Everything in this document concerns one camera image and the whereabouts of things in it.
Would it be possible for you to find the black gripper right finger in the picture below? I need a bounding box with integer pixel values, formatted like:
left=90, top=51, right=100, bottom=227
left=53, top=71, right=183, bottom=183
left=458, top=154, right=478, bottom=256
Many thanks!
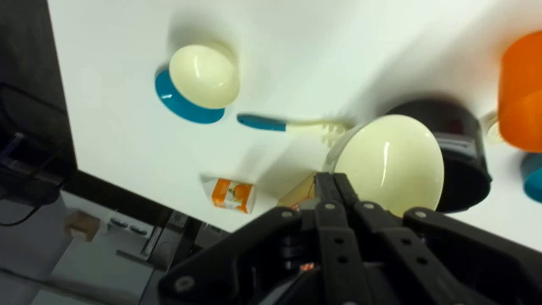
left=334, top=171, right=542, bottom=305

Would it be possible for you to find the orange juice carton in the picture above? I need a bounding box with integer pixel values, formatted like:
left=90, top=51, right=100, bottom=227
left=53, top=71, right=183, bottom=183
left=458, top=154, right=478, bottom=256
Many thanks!
left=200, top=173, right=258, bottom=215

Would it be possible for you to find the teal cream pasta fork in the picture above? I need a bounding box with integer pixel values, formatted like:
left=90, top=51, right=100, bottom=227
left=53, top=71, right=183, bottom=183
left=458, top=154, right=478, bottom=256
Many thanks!
left=234, top=112, right=356, bottom=151

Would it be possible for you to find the orange plastic cup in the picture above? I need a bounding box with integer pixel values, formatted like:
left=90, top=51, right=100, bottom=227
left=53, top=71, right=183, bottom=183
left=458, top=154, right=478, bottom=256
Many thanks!
left=497, top=29, right=542, bottom=156

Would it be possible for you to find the small tan box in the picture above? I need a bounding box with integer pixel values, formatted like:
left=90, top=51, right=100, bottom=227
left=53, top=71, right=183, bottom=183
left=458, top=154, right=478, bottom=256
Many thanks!
left=63, top=209, right=104, bottom=244

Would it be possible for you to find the teal frying pan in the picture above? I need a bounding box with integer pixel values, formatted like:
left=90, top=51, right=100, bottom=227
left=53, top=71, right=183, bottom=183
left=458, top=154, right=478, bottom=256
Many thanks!
left=521, top=151, right=542, bottom=205

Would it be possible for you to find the black toy pot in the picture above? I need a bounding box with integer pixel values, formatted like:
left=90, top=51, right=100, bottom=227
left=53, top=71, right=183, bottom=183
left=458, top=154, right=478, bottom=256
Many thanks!
left=383, top=97, right=495, bottom=215

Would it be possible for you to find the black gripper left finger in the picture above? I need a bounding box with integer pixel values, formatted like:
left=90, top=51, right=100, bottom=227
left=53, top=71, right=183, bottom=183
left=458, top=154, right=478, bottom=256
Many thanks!
left=158, top=171, right=363, bottom=305

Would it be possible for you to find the cream teal bowl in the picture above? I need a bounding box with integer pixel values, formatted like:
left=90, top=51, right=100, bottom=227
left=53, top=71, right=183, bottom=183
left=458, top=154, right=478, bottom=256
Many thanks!
left=153, top=43, right=243, bottom=127

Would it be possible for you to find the cream plastic bowl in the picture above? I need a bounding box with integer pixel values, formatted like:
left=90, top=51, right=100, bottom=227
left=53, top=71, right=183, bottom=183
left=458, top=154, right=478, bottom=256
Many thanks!
left=327, top=114, right=448, bottom=220

